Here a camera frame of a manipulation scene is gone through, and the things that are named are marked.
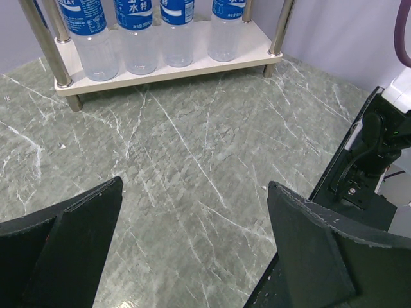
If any black base beam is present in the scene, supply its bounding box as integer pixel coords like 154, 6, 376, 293
244, 87, 405, 307

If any water bottle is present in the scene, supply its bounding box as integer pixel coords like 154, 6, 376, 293
207, 0, 246, 62
114, 0, 158, 75
58, 0, 119, 81
159, 0, 195, 67

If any wooden two-tier shelf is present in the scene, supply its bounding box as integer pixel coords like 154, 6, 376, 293
19, 1, 294, 112

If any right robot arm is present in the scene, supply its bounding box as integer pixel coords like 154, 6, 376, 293
330, 68, 410, 202

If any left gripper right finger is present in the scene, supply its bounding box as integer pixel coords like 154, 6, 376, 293
268, 181, 410, 307

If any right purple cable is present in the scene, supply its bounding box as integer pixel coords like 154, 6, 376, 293
394, 0, 411, 69

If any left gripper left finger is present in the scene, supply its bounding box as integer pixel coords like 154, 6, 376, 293
1, 176, 123, 307

